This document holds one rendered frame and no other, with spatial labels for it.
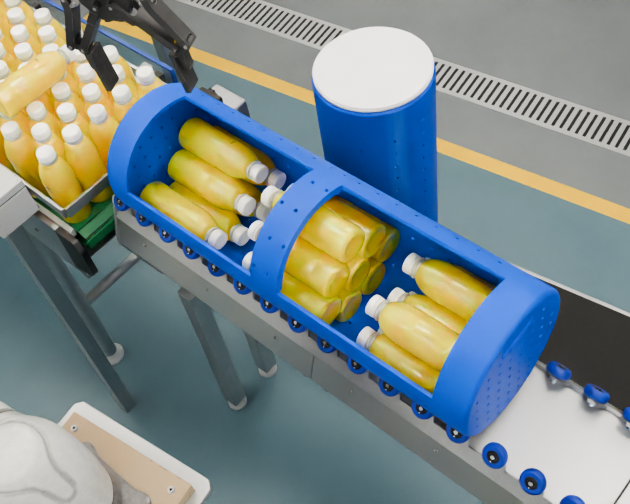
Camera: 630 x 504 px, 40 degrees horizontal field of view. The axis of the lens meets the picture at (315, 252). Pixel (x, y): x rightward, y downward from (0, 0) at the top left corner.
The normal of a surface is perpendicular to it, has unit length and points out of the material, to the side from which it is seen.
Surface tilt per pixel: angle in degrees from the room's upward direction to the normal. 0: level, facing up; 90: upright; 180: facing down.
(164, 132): 90
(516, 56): 0
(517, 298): 13
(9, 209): 90
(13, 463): 5
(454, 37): 0
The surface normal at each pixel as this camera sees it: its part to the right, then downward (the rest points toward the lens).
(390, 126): 0.24, 0.77
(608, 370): -0.12, -0.58
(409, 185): 0.45, 0.69
